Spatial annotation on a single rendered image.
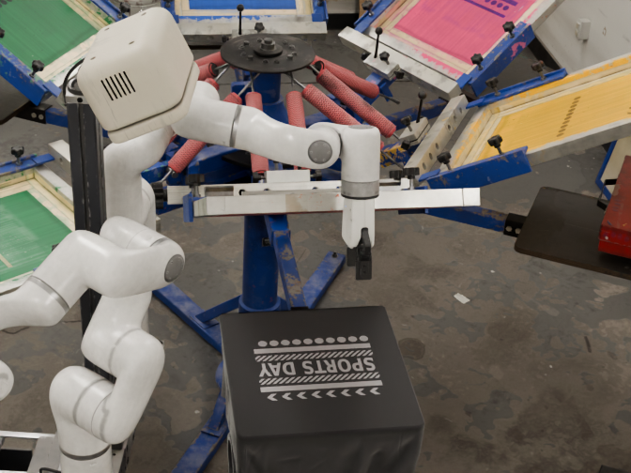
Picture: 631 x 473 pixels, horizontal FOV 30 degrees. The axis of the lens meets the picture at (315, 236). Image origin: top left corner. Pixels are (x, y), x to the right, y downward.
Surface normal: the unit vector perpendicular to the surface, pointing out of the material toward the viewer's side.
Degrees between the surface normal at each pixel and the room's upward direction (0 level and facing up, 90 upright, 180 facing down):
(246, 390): 0
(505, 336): 0
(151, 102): 90
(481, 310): 0
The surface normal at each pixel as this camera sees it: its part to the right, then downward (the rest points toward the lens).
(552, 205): 0.05, -0.84
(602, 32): -0.99, 0.04
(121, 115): -0.04, 0.54
